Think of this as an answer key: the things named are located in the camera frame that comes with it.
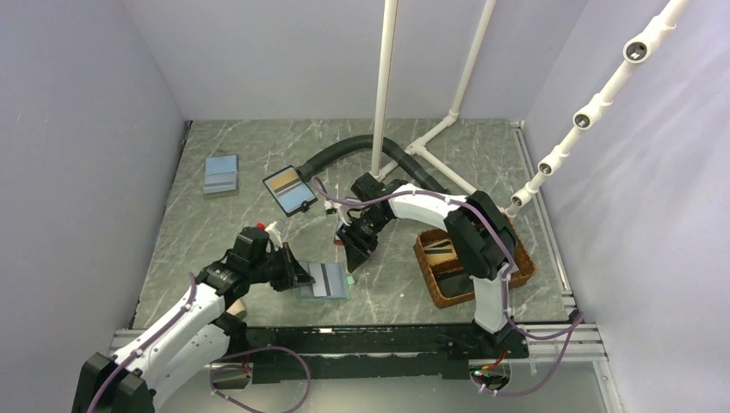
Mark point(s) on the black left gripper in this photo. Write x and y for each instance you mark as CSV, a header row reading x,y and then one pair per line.
x,y
293,273

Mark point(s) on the brown wicker basket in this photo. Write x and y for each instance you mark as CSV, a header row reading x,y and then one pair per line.
x,y
430,273

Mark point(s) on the green card holder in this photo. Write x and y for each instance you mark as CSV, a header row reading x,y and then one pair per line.
x,y
305,293

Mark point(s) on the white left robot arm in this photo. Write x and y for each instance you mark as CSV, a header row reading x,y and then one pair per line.
x,y
196,331

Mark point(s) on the grey vip card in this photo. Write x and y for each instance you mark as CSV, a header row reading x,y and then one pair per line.
x,y
327,279

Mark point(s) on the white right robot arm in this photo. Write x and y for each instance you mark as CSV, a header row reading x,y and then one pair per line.
x,y
484,241

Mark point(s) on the black card in basket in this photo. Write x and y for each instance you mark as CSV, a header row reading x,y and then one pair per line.
x,y
454,284

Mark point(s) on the grey blue card holder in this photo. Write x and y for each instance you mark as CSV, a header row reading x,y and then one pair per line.
x,y
221,175

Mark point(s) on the gold card in basket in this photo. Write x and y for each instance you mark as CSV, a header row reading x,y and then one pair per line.
x,y
439,252

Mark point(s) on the beige card holder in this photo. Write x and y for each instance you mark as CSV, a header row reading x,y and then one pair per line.
x,y
237,309

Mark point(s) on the white pvc pipe frame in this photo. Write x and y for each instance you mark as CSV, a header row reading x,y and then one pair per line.
x,y
428,54

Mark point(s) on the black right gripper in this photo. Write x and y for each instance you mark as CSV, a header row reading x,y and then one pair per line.
x,y
357,249

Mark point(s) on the white pipe camera boom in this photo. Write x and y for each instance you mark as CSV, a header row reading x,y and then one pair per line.
x,y
635,53

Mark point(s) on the black card holder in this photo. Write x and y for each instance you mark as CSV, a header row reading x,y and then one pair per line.
x,y
290,192

